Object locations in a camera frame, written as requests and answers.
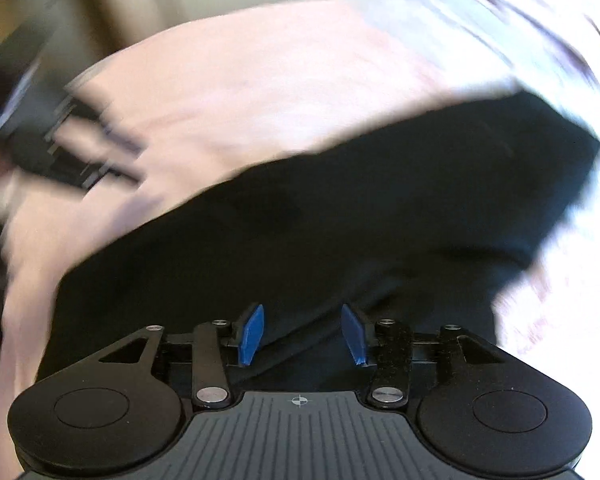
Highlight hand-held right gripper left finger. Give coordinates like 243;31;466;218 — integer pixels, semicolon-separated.
99;303;265;409

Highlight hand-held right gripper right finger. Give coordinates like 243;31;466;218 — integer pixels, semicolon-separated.
341;304;503;408

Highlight black pants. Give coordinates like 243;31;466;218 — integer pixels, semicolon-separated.
35;91;600;396

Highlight bed with pink sheet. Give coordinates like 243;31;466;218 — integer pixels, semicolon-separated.
0;0;600;411

